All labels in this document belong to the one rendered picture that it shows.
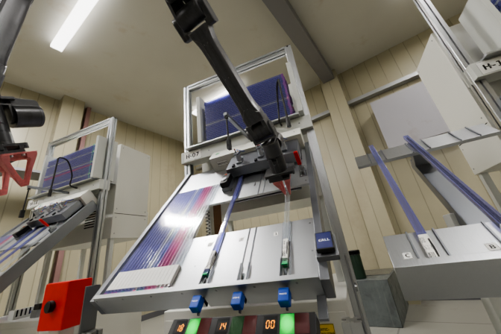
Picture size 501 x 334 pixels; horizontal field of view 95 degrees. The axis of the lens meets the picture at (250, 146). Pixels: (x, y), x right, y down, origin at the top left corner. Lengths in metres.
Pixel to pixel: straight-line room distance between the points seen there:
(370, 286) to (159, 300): 2.38
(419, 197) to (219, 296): 3.39
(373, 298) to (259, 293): 2.34
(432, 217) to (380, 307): 1.43
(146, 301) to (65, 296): 0.52
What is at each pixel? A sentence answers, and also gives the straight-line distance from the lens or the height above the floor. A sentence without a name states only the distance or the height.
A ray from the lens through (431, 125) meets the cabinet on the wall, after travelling 3.69.
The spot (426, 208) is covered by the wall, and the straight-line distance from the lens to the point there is 3.81.
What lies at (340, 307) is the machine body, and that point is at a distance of 0.91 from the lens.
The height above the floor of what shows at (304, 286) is 0.71.
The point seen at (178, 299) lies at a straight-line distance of 0.74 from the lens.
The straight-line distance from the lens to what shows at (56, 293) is 1.32.
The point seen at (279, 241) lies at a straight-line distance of 0.69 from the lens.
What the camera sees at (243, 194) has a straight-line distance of 0.94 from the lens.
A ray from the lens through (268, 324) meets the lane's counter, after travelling 0.59.
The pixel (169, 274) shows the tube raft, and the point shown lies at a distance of 0.79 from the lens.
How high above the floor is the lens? 0.79
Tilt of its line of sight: 24 degrees up
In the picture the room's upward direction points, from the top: 8 degrees counter-clockwise
